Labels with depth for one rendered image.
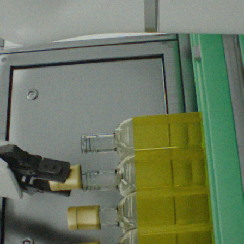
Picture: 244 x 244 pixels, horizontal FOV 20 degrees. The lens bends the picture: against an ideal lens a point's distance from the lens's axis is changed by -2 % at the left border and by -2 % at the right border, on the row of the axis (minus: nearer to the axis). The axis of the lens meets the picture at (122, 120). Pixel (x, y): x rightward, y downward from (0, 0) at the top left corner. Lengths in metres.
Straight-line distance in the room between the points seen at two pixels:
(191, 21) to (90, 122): 0.64
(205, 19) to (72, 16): 0.11
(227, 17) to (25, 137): 0.68
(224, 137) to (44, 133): 0.42
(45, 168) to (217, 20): 0.46
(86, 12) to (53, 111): 0.65
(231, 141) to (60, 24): 0.35
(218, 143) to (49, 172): 0.25
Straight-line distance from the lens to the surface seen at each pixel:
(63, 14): 0.58
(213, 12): 0.57
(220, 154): 0.85
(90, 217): 0.95
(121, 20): 0.58
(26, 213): 1.13
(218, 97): 0.89
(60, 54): 1.27
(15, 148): 0.95
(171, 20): 0.57
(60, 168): 0.96
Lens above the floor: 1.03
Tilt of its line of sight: 3 degrees up
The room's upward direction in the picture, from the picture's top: 94 degrees counter-clockwise
